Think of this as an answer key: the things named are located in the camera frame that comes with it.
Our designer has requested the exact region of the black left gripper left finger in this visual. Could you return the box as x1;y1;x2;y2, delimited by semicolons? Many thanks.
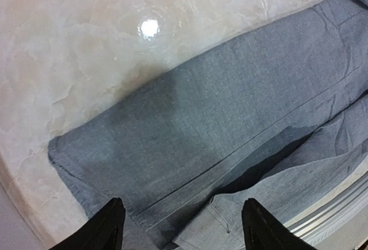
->
50;198;125;250

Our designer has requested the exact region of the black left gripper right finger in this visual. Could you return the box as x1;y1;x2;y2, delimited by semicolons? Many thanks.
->
241;198;315;250

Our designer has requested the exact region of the aluminium front rail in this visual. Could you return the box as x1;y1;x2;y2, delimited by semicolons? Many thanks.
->
285;173;367;247

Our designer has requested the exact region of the grey button-up shirt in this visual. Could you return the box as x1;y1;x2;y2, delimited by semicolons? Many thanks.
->
48;0;367;249

